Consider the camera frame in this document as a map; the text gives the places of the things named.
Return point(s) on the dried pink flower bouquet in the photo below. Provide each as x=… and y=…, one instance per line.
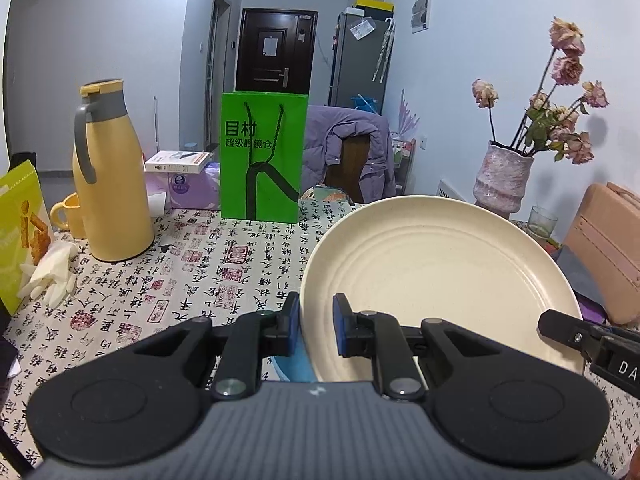
x=560, y=110

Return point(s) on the wooden chair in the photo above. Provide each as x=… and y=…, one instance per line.
x=352, y=170

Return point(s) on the purple pouch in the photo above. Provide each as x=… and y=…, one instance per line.
x=592, y=316

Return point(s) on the white folded umbrella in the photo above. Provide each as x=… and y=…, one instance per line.
x=384, y=50

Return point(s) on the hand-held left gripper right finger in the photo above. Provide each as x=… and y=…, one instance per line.
x=341, y=327

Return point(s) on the yellow thermos jug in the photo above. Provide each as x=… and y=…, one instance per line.
x=115, y=195

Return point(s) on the small storage cart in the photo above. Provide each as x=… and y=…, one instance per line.
x=404, y=165

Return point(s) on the yellow box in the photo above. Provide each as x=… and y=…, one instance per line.
x=375, y=5

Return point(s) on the cream round plate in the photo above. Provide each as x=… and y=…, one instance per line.
x=440, y=270

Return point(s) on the white wall panel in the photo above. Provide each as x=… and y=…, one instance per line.
x=421, y=12

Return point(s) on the pink hard case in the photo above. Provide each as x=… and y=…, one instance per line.
x=610, y=255

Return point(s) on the blue bowl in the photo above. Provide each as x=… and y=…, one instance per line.
x=295, y=367

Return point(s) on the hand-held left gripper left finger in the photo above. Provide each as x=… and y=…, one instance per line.
x=295, y=322

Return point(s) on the white rubber gloves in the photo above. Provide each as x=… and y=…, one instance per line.
x=52, y=272

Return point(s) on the flat white box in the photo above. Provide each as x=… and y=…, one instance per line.
x=177, y=161

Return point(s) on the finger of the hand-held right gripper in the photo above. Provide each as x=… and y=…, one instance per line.
x=565, y=330

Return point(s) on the purple tissue pack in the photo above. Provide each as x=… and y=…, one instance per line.
x=190, y=192

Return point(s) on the purple padded jacket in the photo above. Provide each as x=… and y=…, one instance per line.
x=350, y=140

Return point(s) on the dark entrance door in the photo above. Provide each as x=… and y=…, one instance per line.
x=275, y=50

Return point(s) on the clear drinking glass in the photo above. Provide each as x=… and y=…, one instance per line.
x=542, y=222

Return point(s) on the white wall heater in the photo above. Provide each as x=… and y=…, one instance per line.
x=455, y=191

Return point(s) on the yellow mug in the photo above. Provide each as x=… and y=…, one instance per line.
x=70, y=215

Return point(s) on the yellow-green snack box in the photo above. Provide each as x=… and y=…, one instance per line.
x=20, y=230

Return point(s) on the grey refrigerator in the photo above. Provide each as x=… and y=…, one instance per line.
x=357, y=65

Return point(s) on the green paper bag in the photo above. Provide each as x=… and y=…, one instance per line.
x=265, y=160

